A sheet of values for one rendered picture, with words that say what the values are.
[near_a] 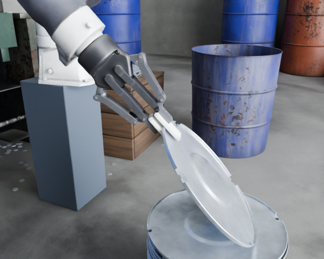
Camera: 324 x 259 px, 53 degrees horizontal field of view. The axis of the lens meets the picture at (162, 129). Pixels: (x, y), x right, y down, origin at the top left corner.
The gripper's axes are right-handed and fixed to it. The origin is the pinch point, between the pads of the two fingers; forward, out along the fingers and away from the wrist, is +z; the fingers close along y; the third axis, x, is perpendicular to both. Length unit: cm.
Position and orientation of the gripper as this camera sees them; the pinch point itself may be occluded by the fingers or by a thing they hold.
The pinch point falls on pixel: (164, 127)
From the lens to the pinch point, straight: 62.5
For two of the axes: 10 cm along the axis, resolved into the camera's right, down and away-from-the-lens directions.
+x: 1.1, -3.4, 9.3
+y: 7.4, -6.0, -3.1
